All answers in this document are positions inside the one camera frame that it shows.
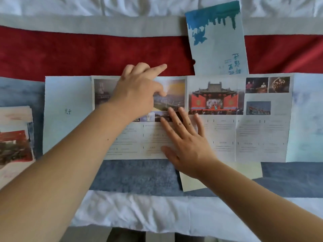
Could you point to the person's left hand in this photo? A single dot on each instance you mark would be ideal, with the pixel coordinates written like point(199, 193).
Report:
point(136, 95)

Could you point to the person's right hand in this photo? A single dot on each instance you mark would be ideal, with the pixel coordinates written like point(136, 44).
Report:
point(194, 153)

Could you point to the pale green leaflet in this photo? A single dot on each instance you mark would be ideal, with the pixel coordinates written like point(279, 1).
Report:
point(191, 183)

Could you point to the pale blue painted brochure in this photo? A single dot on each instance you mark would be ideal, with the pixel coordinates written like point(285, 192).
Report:
point(262, 133)

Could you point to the white hotel bed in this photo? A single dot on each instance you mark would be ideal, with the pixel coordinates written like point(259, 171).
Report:
point(151, 211)

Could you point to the light blue calligraphy brochure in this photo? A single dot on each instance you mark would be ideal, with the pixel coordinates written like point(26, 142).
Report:
point(222, 50)

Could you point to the red monument cover brochure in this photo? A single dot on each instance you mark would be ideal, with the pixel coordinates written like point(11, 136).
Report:
point(15, 148)

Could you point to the person's left forearm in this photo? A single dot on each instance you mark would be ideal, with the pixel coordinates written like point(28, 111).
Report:
point(50, 173)

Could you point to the person's right forearm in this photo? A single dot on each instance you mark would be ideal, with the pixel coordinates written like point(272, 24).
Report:
point(265, 206)

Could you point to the red and blue bed runner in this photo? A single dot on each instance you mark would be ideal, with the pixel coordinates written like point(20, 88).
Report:
point(75, 55)

